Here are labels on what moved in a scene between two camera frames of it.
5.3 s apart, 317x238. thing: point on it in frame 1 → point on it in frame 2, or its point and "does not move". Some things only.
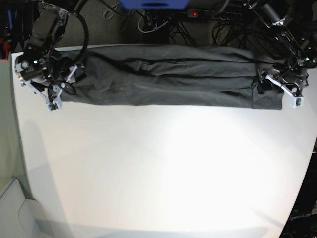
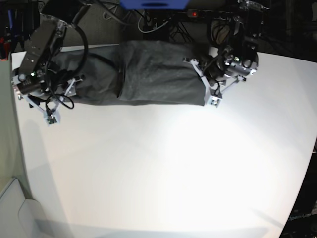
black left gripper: (59, 68) → (54, 83)
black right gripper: (298, 76) → (216, 69)
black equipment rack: (20, 15) does not move
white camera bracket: (55, 104) → (54, 117)
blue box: (156, 4) does not move
